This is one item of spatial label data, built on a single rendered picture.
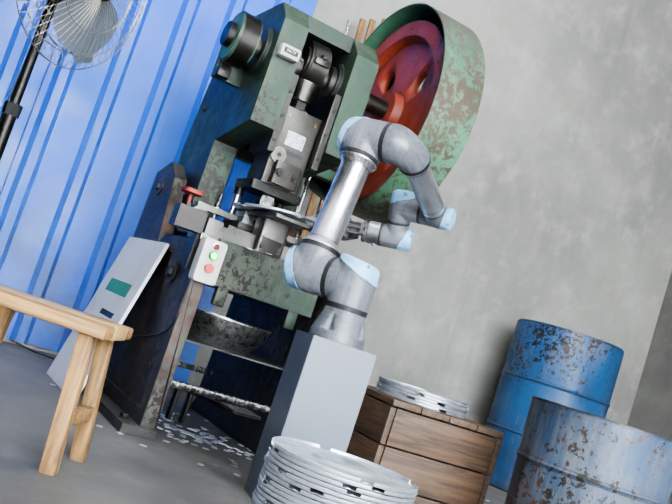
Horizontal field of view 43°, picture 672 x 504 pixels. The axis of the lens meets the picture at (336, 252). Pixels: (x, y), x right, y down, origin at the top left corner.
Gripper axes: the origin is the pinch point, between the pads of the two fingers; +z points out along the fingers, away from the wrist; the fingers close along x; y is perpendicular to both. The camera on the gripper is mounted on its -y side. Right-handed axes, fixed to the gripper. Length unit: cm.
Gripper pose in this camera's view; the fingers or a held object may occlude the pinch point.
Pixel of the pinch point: (310, 221)
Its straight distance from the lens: 288.6
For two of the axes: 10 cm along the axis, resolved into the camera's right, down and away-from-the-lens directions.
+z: -9.6, -2.0, 1.8
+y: -1.5, -1.5, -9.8
